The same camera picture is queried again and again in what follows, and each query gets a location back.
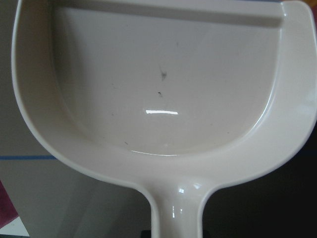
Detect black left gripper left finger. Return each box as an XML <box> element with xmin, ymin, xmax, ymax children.
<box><xmin>140</xmin><ymin>230</ymin><xmax>152</xmax><ymax>238</ymax></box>

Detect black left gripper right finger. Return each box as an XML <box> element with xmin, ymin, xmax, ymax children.
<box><xmin>203</xmin><ymin>230</ymin><xmax>211</xmax><ymax>238</ymax></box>

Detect beige plastic dustpan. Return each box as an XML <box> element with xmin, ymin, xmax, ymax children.
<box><xmin>11</xmin><ymin>0</ymin><xmax>317</xmax><ymax>238</ymax></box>

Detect pink plastic bin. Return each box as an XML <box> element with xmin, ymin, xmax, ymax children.
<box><xmin>0</xmin><ymin>182</ymin><xmax>18</xmax><ymax>228</ymax></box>

